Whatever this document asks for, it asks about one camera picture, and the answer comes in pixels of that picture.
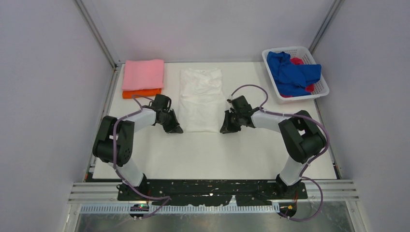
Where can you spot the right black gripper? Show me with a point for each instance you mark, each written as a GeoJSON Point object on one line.
{"type": "Point", "coordinates": [227, 127]}

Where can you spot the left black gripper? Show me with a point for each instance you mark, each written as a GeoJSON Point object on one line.
{"type": "Point", "coordinates": [174, 127]}

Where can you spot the white printed t shirt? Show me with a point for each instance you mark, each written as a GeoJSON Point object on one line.
{"type": "Point", "coordinates": [201, 100]}

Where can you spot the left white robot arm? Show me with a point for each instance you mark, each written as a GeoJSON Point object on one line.
{"type": "Point", "coordinates": [115, 137]}

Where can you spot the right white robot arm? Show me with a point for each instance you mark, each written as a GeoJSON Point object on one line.
{"type": "Point", "coordinates": [301, 135]}

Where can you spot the folded orange t shirt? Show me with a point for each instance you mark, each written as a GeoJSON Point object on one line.
{"type": "Point", "coordinates": [141, 93]}

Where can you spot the folded pink t shirt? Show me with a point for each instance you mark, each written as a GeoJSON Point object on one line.
{"type": "Point", "coordinates": [142, 75]}

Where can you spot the blue t shirt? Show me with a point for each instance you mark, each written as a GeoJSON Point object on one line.
{"type": "Point", "coordinates": [293, 79]}

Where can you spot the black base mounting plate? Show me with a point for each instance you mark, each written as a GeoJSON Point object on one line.
{"type": "Point", "coordinates": [211, 192]}

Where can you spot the white slotted cable duct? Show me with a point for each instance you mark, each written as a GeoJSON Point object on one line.
{"type": "Point", "coordinates": [121, 208]}

